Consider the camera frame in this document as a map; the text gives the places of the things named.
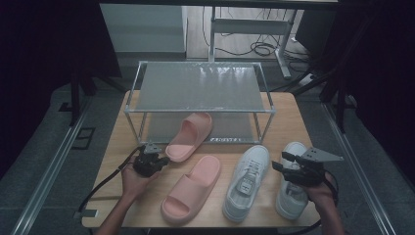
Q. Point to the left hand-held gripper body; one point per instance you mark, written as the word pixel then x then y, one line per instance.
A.
pixel 145 164

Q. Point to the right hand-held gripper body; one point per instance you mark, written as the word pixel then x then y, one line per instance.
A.
pixel 306 176

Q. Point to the pink slipper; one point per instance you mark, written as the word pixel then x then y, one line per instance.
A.
pixel 186 143
pixel 192 189

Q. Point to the white sneaker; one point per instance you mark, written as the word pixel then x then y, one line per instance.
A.
pixel 251 163
pixel 292 202

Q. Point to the metal mesh shoe rack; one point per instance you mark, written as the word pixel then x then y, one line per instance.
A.
pixel 199 86

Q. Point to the person's left hand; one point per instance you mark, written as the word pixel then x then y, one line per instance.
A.
pixel 135 184

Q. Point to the person's right hand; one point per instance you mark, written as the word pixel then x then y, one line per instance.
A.
pixel 323 195

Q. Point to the black metal stand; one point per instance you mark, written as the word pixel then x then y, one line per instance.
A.
pixel 75 98
pixel 341 107

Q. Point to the white power strip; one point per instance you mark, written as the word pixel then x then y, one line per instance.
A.
pixel 308 79

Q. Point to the dark box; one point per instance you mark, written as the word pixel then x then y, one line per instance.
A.
pixel 314 32

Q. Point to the dark curtain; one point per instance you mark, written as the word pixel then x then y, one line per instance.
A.
pixel 39 49
pixel 385 65

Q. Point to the white cabinet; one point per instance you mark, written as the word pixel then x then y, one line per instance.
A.
pixel 143 27

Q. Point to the metal floor rail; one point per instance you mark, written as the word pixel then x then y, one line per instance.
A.
pixel 359 176
pixel 49 176

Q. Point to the white desk frame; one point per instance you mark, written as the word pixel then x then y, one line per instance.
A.
pixel 251 26

